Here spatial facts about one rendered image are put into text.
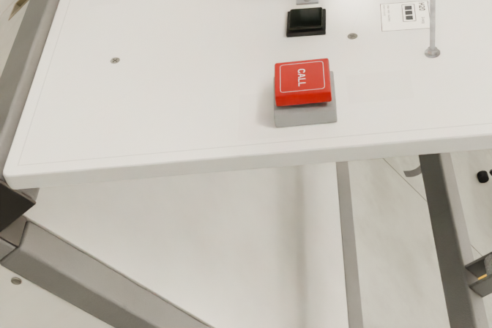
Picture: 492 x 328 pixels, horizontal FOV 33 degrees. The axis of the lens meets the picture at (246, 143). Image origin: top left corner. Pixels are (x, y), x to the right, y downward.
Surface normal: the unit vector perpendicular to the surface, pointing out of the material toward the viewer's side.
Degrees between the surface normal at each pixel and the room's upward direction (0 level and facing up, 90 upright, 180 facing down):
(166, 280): 0
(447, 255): 90
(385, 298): 0
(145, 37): 54
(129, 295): 0
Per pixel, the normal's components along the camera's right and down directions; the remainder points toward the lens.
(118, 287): 0.71, -0.51
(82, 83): -0.15, -0.73
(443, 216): -0.70, -0.53
